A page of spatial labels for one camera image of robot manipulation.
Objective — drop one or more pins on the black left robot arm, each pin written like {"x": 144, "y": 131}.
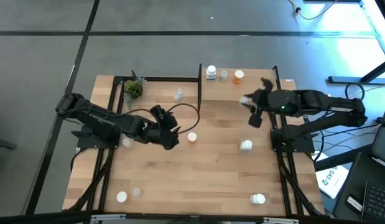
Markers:
{"x": 95, "y": 118}

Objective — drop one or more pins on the black chair foot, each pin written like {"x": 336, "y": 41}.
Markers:
{"x": 2, "y": 143}

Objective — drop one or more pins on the clear vial with white cap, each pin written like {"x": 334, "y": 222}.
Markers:
{"x": 178, "y": 95}
{"x": 136, "y": 192}
{"x": 223, "y": 75}

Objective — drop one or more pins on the potted green succulent plant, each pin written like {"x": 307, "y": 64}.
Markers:
{"x": 133, "y": 89}

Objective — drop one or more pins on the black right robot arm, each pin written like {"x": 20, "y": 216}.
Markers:
{"x": 319, "y": 101}

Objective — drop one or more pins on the black desk foot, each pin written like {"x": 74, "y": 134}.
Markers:
{"x": 350, "y": 80}

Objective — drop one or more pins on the wooden shelf with black posts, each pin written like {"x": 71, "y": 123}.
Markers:
{"x": 242, "y": 93}

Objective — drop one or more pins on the dark grey side desk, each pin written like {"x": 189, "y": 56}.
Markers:
{"x": 357, "y": 174}

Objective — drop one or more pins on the black device with white label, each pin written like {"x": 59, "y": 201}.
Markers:
{"x": 354, "y": 203}

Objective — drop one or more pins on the dark laptop screen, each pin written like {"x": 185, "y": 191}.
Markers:
{"x": 383, "y": 143}

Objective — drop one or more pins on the white Melatonin supplement bottle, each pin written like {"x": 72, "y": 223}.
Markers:
{"x": 257, "y": 199}
{"x": 246, "y": 145}
{"x": 211, "y": 72}

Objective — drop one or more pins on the white printed paper sheet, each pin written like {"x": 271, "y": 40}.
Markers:
{"x": 332, "y": 180}

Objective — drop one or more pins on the black aluminium table frame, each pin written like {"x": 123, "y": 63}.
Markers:
{"x": 155, "y": 79}

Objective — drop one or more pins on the black desk leg bar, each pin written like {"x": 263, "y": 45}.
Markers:
{"x": 335, "y": 160}

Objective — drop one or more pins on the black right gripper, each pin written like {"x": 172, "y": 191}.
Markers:
{"x": 263, "y": 99}

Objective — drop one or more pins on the silver metal bracket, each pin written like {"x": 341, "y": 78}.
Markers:
{"x": 106, "y": 218}
{"x": 279, "y": 221}

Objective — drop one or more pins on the orange pill bottle white cap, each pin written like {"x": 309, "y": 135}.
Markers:
{"x": 238, "y": 76}
{"x": 192, "y": 137}
{"x": 121, "y": 197}

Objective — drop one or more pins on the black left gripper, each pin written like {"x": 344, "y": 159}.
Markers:
{"x": 165, "y": 130}

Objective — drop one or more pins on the black laptop keyboard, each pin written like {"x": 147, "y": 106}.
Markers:
{"x": 378, "y": 202}

